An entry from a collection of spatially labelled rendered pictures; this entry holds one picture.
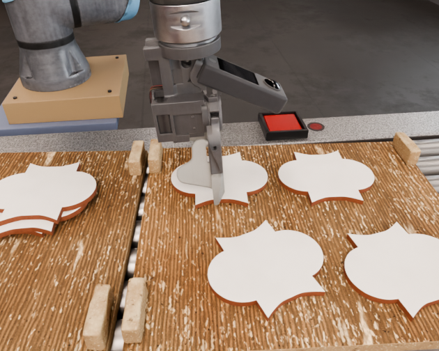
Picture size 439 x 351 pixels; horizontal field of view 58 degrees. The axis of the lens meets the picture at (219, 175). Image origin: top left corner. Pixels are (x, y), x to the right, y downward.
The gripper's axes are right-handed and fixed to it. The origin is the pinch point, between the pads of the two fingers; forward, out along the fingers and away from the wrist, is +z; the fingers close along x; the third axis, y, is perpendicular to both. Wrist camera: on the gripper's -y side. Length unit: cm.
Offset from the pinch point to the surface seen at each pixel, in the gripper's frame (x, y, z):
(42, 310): 20.3, 19.3, -0.2
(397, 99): -205, -132, 104
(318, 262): 16.2, -10.3, 0.9
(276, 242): 13.0, -6.1, 0.7
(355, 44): -319, -139, 105
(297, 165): -2.2, -11.7, 1.1
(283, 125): -16.4, -12.2, 2.7
